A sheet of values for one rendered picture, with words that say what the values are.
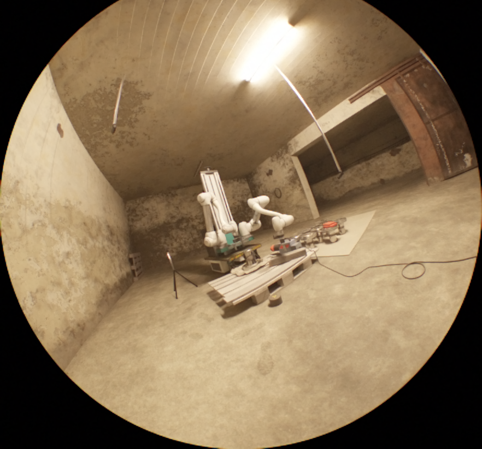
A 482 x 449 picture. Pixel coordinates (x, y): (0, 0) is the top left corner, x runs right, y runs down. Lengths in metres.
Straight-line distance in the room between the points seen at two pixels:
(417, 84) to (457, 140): 1.55
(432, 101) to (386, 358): 4.77
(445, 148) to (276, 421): 4.88
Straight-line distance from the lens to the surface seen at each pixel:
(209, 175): 2.81
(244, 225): 2.55
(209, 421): 0.87
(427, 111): 4.82
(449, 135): 4.84
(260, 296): 1.44
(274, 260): 1.82
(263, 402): 0.83
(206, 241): 2.13
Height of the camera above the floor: 0.75
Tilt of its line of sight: 5 degrees up
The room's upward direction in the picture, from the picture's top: 18 degrees counter-clockwise
